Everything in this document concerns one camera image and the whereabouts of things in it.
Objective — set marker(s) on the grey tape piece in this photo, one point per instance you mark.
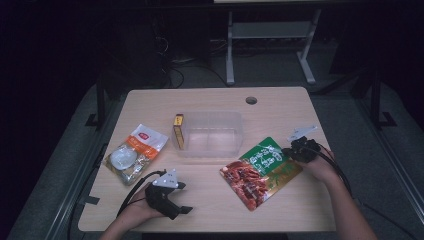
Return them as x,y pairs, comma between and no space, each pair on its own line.
90,200

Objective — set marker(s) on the white and orange snack packet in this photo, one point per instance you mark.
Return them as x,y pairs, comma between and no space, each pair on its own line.
136,153

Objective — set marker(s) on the person's right hand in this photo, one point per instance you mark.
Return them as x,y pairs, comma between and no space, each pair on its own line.
321,168

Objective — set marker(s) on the clear plastic container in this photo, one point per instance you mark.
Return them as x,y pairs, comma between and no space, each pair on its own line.
213,140

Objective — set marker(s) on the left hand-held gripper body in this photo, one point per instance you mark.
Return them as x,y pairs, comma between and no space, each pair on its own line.
161,200

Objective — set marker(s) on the grey metal stand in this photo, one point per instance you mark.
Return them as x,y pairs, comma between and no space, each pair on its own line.
270,30

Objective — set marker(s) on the black metal stand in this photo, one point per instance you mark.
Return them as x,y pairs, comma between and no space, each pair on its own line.
376,100
100,103

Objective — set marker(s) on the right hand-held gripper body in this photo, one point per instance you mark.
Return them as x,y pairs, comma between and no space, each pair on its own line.
305,150

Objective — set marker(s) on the person's left hand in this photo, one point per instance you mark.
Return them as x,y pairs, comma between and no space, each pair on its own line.
138,208

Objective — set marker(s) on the yellow and red box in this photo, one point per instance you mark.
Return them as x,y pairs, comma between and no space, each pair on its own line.
178,131

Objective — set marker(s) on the green and red snack packet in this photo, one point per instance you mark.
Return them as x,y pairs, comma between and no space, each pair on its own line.
256,176

